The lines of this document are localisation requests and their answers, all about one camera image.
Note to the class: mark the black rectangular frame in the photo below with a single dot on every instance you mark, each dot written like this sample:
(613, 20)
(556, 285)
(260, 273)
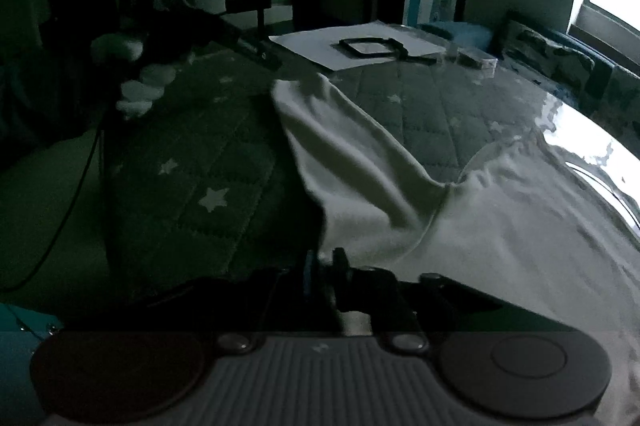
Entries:
(345, 44)

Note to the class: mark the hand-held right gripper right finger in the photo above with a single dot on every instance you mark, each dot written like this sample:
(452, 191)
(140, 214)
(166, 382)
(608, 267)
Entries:
(342, 273)

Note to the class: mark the person's left hand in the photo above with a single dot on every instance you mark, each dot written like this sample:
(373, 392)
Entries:
(142, 91)

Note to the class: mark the clear plastic box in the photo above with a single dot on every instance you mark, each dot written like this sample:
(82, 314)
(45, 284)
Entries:
(477, 60)

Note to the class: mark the white paper sheet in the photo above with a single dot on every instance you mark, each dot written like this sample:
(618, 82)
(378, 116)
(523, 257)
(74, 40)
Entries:
(310, 46)

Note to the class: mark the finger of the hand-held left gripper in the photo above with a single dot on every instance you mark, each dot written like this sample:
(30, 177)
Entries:
(250, 46)

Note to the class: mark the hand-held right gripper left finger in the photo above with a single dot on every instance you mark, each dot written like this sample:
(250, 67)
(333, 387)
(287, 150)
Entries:
(310, 275)

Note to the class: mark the blue and white cabinet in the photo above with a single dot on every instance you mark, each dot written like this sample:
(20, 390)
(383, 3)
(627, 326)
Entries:
(425, 1)

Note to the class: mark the green quilted star table cover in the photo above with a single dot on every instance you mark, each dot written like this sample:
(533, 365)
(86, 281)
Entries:
(215, 156)

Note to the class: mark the dark teal sofa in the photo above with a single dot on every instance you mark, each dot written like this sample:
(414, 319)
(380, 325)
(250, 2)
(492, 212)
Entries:
(460, 33)

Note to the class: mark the butterfly print cushion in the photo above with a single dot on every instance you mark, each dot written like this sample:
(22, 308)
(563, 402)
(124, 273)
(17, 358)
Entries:
(622, 101)
(545, 56)

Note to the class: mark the white shirt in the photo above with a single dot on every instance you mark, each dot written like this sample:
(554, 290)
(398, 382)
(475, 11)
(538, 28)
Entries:
(450, 226)

